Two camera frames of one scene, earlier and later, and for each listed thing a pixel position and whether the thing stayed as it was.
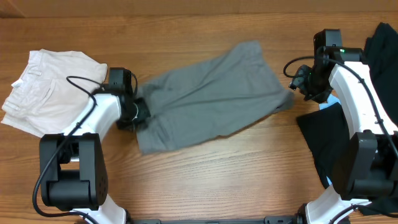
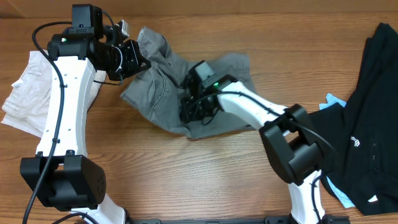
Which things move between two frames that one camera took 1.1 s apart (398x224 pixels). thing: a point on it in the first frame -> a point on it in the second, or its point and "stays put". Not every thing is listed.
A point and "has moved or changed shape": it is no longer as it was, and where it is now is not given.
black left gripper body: [135, 115] -> [122, 63]
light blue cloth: [331, 99] stays put
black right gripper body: [301, 79] -> [189, 98]
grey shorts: [210, 100] has moved or changed shape
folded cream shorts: [52, 88] stays put
